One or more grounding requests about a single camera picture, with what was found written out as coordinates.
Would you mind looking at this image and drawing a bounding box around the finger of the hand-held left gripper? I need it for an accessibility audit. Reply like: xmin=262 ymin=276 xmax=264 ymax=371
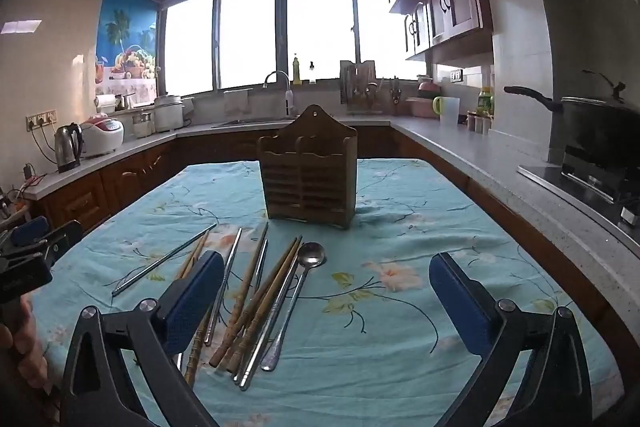
xmin=42 ymin=219 xmax=84 ymax=266
xmin=10 ymin=216 xmax=51 ymax=249

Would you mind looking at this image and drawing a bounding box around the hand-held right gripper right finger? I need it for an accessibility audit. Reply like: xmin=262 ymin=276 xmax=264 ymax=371
xmin=429 ymin=252 xmax=608 ymax=427

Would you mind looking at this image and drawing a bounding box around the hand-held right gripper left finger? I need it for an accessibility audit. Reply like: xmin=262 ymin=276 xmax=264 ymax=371
xmin=60 ymin=250 xmax=226 ymax=427

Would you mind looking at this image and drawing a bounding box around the metal chopstick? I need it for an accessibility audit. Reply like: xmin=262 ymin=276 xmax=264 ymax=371
xmin=252 ymin=238 xmax=269 ymax=293
xmin=239 ymin=249 xmax=303 ymax=392
xmin=204 ymin=227 xmax=244 ymax=348
xmin=112 ymin=223 xmax=218 ymax=298

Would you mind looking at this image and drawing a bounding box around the wooden chopstick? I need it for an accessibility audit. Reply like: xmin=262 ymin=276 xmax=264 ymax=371
xmin=173 ymin=231 xmax=211 ymax=388
xmin=208 ymin=222 xmax=270 ymax=368
xmin=229 ymin=235 xmax=304 ymax=372
xmin=180 ymin=229 xmax=212 ymax=282
xmin=221 ymin=235 xmax=299 ymax=369

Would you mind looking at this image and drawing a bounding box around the metal spoon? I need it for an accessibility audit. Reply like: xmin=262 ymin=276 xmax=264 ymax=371
xmin=260 ymin=242 xmax=327 ymax=373

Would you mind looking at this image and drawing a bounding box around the wooden utensil holder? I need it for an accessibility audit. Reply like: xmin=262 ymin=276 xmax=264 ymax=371
xmin=256 ymin=104 xmax=359 ymax=230

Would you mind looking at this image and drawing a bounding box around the person's left hand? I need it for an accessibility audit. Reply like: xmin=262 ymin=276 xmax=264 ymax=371
xmin=0 ymin=297 xmax=51 ymax=390

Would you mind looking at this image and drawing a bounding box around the steel electric kettle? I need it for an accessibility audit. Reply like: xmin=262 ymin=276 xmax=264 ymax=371
xmin=53 ymin=123 xmax=84 ymax=174

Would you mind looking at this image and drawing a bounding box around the white and red rice cooker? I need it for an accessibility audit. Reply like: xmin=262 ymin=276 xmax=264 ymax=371
xmin=80 ymin=117 xmax=125 ymax=159

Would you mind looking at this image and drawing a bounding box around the teal floral tablecloth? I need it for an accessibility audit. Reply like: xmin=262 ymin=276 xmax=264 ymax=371
xmin=35 ymin=158 xmax=623 ymax=427

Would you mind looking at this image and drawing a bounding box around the glass jar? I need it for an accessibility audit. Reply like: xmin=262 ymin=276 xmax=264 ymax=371
xmin=131 ymin=111 xmax=156 ymax=139

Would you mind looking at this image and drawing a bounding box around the grey kitchen countertop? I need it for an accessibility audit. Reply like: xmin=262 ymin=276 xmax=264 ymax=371
xmin=22 ymin=114 xmax=640 ymax=308

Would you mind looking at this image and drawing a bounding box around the white cooking pot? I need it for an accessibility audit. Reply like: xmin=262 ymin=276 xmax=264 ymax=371
xmin=153 ymin=94 xmax=185 ymax=134

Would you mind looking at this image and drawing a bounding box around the spice jar rack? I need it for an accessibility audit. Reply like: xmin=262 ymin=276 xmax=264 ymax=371
xmin=466 ymin=111 xmax=493 ymax=135

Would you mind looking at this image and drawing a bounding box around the black stove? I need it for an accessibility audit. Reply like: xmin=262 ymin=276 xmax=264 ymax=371
xmin=517 ymin=146 xmax=640 ymax=238

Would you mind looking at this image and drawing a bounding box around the kitchen sink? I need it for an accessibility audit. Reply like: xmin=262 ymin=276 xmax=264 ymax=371
xmin=212 ymin=117 xmax=296 ymax=128

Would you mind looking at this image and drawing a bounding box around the pink container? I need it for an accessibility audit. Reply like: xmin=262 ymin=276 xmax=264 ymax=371
xmin=406 ymin=97 xmax=441 ymax=118

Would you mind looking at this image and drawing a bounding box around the white dish cloth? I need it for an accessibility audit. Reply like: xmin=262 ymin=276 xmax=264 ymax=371
xmin=223 ymin=89 xmax=251 ymax=118

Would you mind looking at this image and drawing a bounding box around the red bowl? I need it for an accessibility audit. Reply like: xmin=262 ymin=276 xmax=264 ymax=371
xmin=417 ymin=77 xmax=441 ymax=100

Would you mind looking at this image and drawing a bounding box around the blue fruit-print blind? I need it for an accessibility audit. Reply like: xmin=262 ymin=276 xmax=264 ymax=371
xmin=95 ymin=0 xmax=160 ymax=82

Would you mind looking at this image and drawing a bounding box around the chrome faucet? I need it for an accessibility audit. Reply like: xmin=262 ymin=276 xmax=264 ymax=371
xmin=263 ymin=70 xmax=295 ymax=118

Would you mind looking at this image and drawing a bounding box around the black frying pan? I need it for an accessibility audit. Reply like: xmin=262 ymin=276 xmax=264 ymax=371
xmin=503 ymin=69 xmax=640 ymax=172

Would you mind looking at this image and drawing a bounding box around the kitchen window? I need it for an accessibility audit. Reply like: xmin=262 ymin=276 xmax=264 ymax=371
xmin=159 ymin=0 xmax=431 ymax=98

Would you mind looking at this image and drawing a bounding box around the wall outlet strip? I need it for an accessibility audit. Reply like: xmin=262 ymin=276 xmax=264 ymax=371
xmin=26 ymin=109 xmax=58 ymax=130

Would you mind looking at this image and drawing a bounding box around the white pitcher with green handle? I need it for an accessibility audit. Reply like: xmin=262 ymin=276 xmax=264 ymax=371
xmin=432 ymin=96 xmax=461 ymax=128

